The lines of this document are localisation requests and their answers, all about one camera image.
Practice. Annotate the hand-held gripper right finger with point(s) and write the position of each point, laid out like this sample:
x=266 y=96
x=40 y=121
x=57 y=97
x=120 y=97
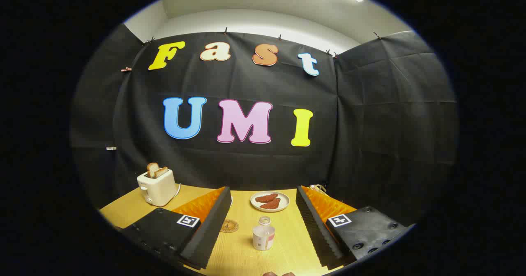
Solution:
x=316 y=230

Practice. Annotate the reddish meat patty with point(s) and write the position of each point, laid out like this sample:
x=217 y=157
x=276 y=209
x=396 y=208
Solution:
x=266 y=197
x=271 y=204

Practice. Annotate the toast slice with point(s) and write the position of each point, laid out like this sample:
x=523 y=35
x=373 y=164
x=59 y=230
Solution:
x=161 y=171
x=152 y=169

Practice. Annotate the cream toaster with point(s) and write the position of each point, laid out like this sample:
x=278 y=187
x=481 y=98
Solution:
x=158 y=189

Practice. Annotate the clear juice bottle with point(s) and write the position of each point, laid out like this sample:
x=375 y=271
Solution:
x=264 y=238

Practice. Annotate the round white plate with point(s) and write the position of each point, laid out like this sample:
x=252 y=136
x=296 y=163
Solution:
x=283 y=204

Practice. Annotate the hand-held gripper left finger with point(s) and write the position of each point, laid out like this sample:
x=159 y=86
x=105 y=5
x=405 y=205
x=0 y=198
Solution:
x=211 y=230

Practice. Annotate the wooden table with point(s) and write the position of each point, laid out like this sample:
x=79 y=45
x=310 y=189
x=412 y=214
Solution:
x=242 y=253

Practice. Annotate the round cork coaster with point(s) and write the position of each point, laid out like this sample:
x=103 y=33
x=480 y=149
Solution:
x=230 y=226

